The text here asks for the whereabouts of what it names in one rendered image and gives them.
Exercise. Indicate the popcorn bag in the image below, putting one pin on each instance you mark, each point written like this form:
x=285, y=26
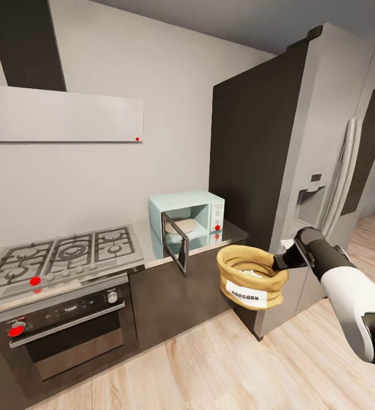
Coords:
x=253, y=292

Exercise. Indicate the oven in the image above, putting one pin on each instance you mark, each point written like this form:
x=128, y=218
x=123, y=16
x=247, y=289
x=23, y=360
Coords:
x=54, y=340

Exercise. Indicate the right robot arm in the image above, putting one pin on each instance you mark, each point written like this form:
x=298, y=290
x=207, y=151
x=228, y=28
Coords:
x=350, y=293

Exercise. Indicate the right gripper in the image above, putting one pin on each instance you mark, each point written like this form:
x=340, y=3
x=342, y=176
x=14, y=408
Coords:
x=286, y=261

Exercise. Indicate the fridge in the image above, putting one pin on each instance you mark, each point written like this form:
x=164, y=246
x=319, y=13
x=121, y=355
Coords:
x=292, y=147

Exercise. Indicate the range hood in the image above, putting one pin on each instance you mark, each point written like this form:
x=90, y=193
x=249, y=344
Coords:
x=35, y=106

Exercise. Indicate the microwave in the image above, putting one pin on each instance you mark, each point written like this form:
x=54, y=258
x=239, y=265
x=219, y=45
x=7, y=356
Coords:
x=178, y=216

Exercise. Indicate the burner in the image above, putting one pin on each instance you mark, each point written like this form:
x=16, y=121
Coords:
x=28, y=266

